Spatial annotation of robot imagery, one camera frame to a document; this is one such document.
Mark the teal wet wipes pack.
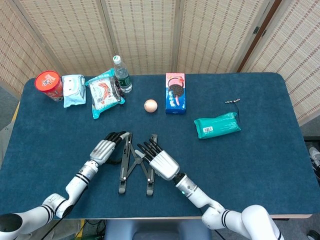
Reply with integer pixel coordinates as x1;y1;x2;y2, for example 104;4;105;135
193;112;242;140

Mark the clear water bottle green label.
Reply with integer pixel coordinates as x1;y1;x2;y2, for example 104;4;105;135
112;55;133;94

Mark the black folding laptop stand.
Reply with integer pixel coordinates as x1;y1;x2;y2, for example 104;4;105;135
118;132;159;197

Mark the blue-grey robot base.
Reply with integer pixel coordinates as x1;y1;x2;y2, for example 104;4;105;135
104;219;212;240

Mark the grey sneaker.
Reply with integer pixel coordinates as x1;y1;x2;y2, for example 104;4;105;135
308;146;320;180

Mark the teal white shrimp snack bag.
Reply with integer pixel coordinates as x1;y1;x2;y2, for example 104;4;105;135
84;68;126;120

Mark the red instant noodle cup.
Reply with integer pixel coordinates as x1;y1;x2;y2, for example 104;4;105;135
34;70;64;102

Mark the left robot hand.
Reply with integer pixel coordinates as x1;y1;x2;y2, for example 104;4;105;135
89;130;131;166

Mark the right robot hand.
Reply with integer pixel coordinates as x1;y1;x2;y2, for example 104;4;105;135
134;138;181;181

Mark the blue felt table mat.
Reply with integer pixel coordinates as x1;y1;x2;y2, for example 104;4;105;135
0;72;320;221

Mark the light blue tissue pack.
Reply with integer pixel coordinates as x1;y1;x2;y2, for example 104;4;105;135
61;74;87;109

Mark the blue cookie box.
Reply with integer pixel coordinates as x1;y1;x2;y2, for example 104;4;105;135
165;72;187;115

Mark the bamboo folding screen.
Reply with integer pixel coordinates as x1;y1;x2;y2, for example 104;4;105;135
0;0;320;126

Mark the peach coloured ball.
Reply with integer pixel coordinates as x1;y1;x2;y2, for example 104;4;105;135
143;98;159;113

